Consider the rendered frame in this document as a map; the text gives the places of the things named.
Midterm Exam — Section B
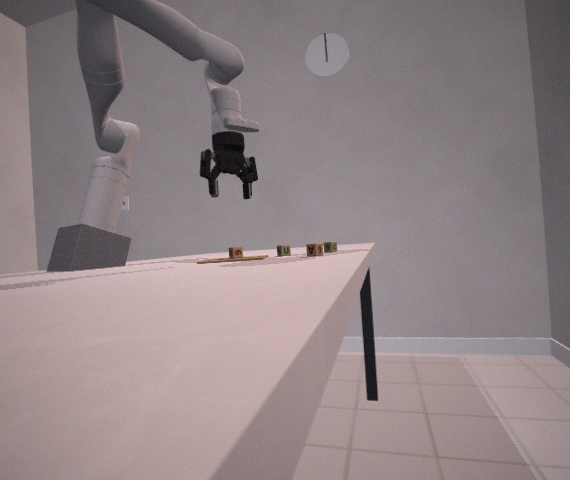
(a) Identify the brown square mat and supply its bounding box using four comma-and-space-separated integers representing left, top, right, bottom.
197, 255, 268, 264

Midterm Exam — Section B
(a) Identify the beige letter block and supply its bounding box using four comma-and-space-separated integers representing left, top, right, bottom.
323, 242, 337, 252
306, 243, 323, 256
229, 247, 243, 258
277, 245, 291, 256

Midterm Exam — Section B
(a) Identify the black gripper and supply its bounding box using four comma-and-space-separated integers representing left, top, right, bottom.
200, 131, 258, 199

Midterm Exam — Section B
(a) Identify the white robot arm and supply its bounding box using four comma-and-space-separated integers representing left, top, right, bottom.
76, 0, 260, 233

